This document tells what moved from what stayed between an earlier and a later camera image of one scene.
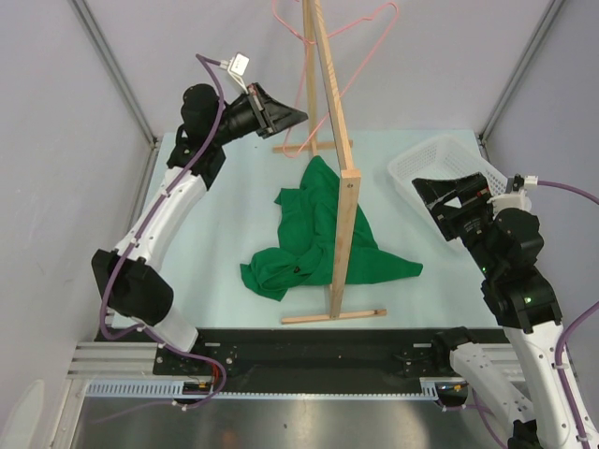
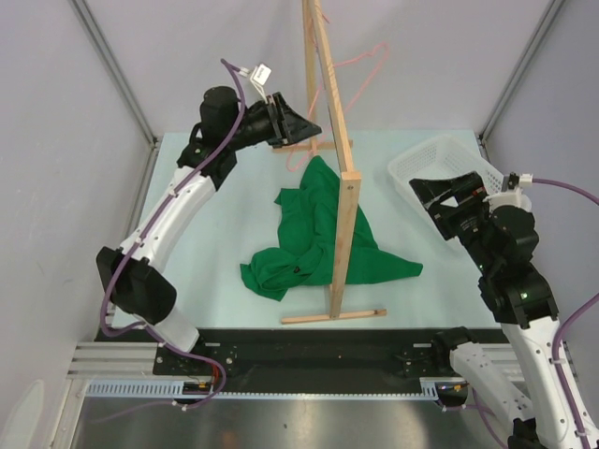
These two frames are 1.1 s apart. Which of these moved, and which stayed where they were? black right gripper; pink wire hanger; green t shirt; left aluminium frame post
Moved: pink wire hanger
Stayed: black right gripper; green t shirt; left aluminium frame post
